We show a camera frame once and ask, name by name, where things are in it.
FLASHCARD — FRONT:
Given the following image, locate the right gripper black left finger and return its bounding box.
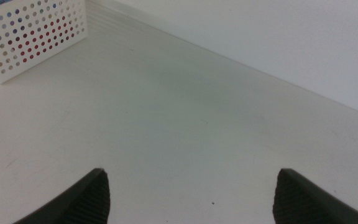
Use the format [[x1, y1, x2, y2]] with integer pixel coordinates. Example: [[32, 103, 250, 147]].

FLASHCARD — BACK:
[[11, 167, 111, 224]]

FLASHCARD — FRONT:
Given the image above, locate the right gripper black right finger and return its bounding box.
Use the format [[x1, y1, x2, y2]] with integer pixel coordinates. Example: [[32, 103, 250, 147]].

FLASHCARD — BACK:
[[272, 168, 358, 224]]

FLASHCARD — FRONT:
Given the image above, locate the red cola can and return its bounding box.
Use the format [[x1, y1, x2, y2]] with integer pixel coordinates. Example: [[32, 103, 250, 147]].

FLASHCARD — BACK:
[[6, 17, 75, 63]]

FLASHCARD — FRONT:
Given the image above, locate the white perforated plastic basket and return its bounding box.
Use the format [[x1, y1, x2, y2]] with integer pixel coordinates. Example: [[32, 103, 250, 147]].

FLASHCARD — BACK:
[[0, 0, 89, 85]]

